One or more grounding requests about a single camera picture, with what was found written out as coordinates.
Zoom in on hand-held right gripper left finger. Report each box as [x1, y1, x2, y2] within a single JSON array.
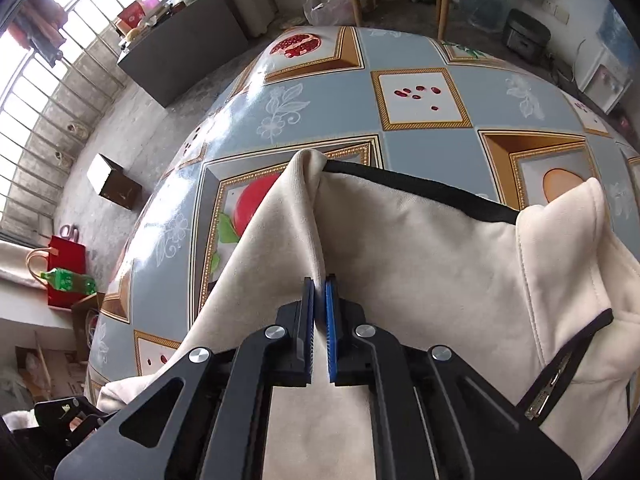
[[54, 276, 316, 480]]

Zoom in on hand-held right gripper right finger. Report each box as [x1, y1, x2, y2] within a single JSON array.
[[324, 274, 583, 480]]

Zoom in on cream jacket with black trim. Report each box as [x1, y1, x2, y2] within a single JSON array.
[[95, 150, 640, 480]]

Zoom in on hanging clothes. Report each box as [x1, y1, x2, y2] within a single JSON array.
[[10, 0, 68, 66]]

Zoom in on flat cardboard box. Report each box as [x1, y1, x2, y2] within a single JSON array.
[[15, 345, 88, 401]]

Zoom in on open cardboard box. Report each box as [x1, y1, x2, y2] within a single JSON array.
[[70, 292, 106, 361]]

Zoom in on green plastic bottle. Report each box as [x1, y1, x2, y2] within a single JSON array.
[[40, 269, 98, 295]]

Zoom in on red paper bag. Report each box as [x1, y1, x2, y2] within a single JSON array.
[[27, 235, 87, 308]]

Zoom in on fruit print tablecloth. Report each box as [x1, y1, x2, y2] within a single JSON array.
[[87, 25, 640, 401]]

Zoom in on brown cardboard box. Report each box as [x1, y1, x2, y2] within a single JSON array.
[[86, 154, 143, 210]]

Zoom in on window grille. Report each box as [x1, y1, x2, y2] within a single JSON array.
[[0, 0, 211, 241]]

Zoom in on grey cabinet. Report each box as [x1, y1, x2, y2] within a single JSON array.
[[116, 0, 250, 108]]

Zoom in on rice cooker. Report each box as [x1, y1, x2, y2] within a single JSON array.
[[501, 9, 551, 63]]

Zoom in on red box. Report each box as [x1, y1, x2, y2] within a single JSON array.
[[121, 2, 152, 31]]

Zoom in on white framed board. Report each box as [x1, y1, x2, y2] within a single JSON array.
[[575, 45, 633, 113]]

